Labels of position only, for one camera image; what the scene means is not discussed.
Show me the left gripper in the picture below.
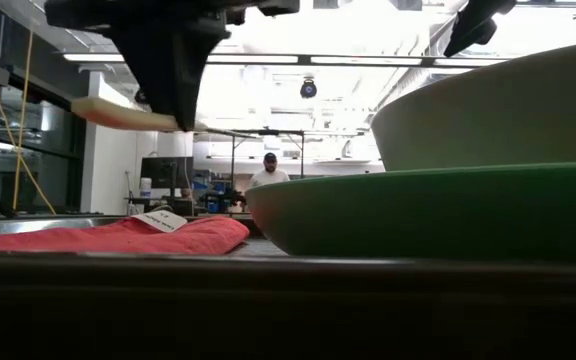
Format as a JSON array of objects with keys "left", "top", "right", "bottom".
[{"left": 45, "top": 0, "right": 299, "bottom": 133}]

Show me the beige bowl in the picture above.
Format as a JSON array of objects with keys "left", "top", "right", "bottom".
[{"left": 370, "top": 38, "right": 576, "bottom": 172}]

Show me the red cloth napkin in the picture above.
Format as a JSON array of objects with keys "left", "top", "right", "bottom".
[{"left": 0, "top": 209, "right": 251, "bottom": 257}]

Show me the green plate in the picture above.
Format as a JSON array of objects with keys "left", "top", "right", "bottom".
[{"left": 244, "top": 160, "right": 576, "bottom": 264}]

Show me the overhead light bar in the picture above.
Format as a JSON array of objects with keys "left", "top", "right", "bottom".
[{"left": 62, "top": 52, "right": 512, "bottom": 69}]

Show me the dark computer monitor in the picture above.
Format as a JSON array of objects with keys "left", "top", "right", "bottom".
[{"left": 140, "top": 156, "right": 195, "bottom": 190}]

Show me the person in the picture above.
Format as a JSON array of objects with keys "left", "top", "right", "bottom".
[{"left": 246, "top": 151, "right": 292, "bottom": 191}]

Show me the dark glass window partition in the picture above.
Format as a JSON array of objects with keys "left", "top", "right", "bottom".
[{"left": 0, "top": 24, "right": 89, "bottom": 216}]

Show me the black background station frame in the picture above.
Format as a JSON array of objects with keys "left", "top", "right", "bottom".
[{"left": 230, "top": 128, "right": 305, "bottom": 181}]

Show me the yellow extension cable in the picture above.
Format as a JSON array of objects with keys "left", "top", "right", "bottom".
[
  {"left": 0, "top": 9, "right": 58, "bottom": 216},
  {"left": 11, "top": 32, "right": 34, "bottom": 214}
]

